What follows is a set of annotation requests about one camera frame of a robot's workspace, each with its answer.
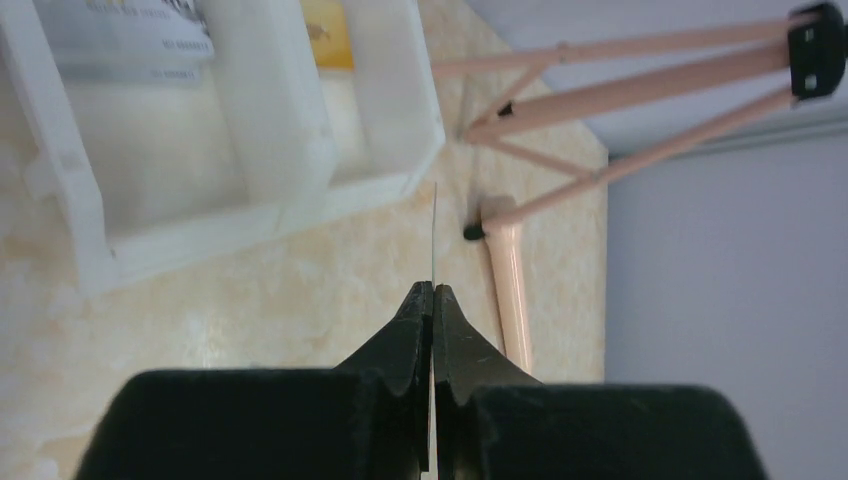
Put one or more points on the yellow card in tray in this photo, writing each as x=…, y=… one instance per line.
x=327, y=29

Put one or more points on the thin card edge-on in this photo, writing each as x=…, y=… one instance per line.
x=433, y=456

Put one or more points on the pink tripod music stand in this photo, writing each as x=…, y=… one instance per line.
x=810, y=44

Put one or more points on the white two-compartment plastic tray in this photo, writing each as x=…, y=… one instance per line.
x=151, y=178

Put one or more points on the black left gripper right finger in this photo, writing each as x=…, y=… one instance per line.
x=495, y=421

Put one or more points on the pink cylindrical tube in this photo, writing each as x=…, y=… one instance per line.
x=504, y=247

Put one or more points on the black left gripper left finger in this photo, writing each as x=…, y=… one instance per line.
x=366, y=418

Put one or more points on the silver card in tray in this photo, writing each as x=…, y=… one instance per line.
x=140, y=42

